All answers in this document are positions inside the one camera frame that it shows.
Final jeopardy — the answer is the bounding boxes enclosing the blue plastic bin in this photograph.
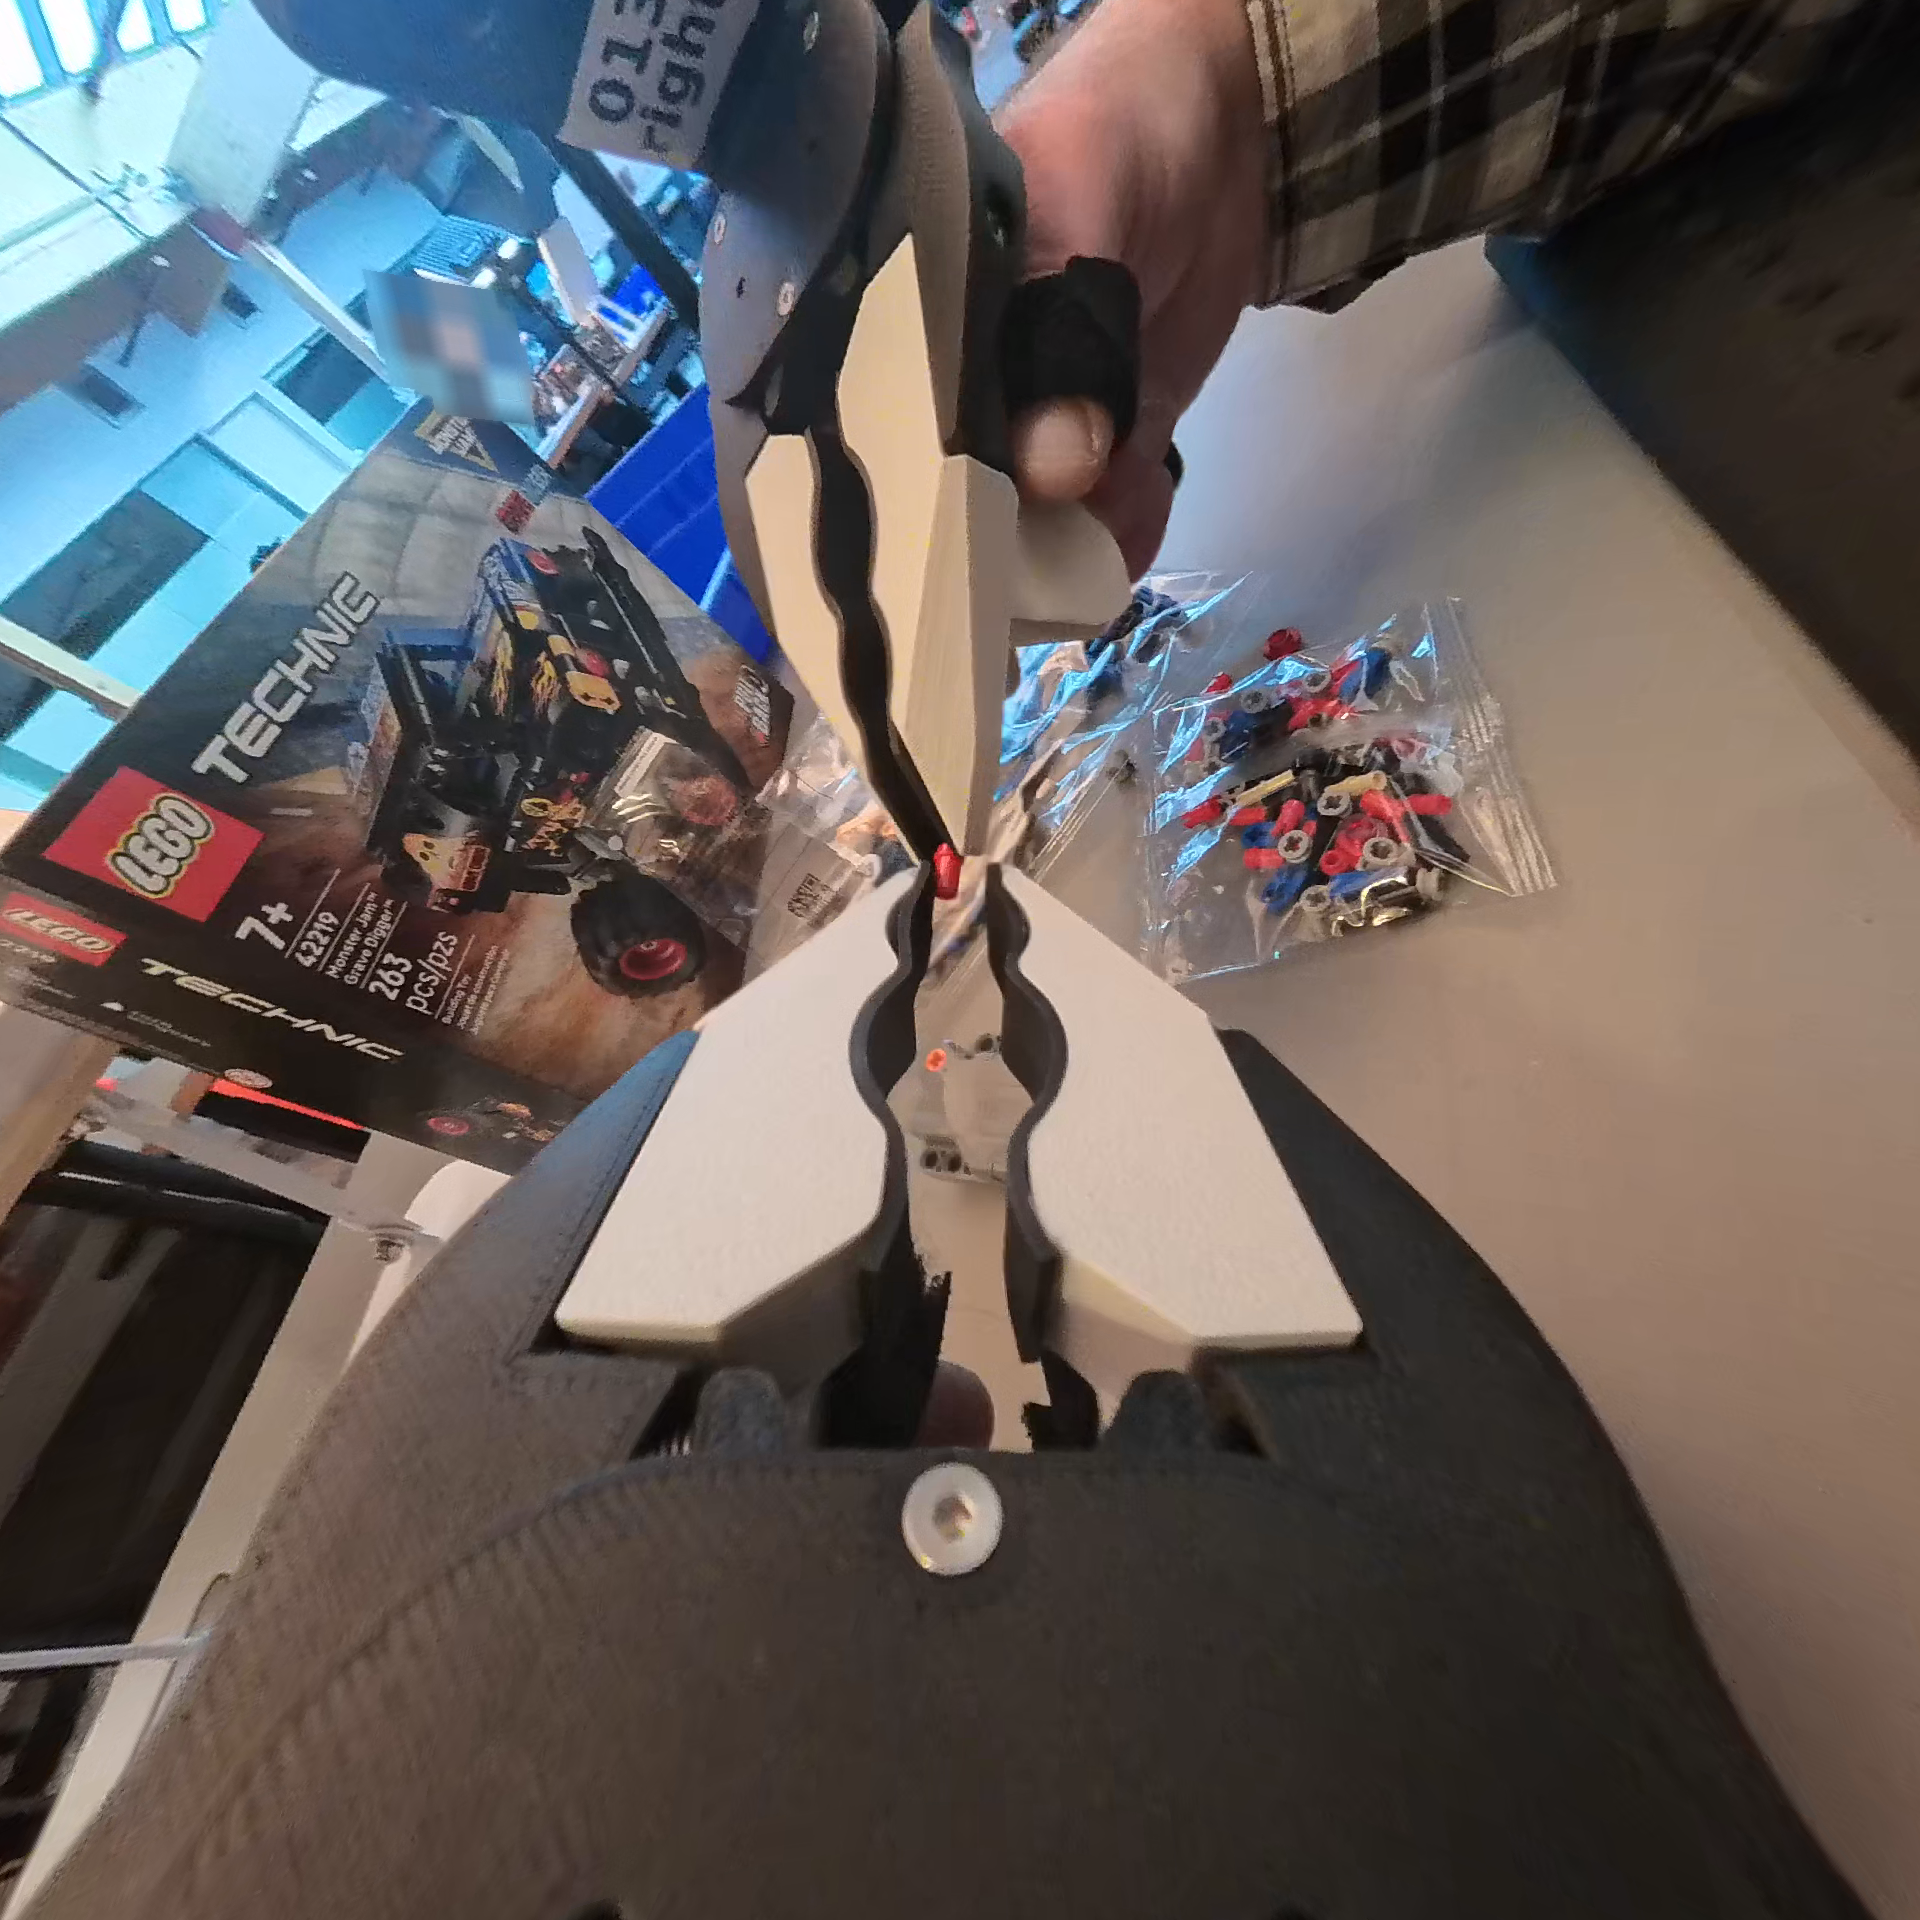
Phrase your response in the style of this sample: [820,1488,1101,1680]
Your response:
[586,421,777,666]

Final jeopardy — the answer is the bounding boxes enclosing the grey toy motor block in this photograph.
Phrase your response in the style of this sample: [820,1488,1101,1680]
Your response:
[901,1029,1037,1188]

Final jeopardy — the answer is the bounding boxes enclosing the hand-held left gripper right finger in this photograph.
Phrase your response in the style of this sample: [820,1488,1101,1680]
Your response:
[982,861,1367,1454]

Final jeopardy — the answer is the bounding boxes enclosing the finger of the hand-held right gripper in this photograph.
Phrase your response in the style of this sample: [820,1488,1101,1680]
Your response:
[740,425,951,870]
[832,237,1129,867]

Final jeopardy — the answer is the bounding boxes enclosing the clear bag of small pins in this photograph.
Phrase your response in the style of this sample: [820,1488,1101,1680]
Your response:
[1135,597,1556,982]

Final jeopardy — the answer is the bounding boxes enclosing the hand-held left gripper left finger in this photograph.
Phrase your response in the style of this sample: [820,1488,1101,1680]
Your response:
[553,870,956,1451]

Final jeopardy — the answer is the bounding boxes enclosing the clear bag of mixed parts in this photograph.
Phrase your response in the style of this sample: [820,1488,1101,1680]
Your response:
[752,568,1252,976]

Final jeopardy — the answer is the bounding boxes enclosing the toy truck set box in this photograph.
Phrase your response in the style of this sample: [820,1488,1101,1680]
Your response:
[0,406,846,1177]

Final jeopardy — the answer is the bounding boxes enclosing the dark perforated mat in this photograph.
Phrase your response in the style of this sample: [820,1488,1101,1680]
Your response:
[1484,195,1920,779]

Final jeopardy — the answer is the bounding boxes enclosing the white cable tie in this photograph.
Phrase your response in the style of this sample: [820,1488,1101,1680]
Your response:
[0,1632,213,1680]

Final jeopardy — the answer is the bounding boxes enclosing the grey desk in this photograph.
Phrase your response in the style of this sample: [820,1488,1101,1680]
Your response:
[0,237,1920,1920]

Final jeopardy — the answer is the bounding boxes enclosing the person's right forearm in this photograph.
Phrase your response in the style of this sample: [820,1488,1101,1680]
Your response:
[1240,0,1920,316]

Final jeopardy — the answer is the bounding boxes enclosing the person's right hand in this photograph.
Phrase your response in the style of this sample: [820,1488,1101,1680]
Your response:
[996,14,1279,580]

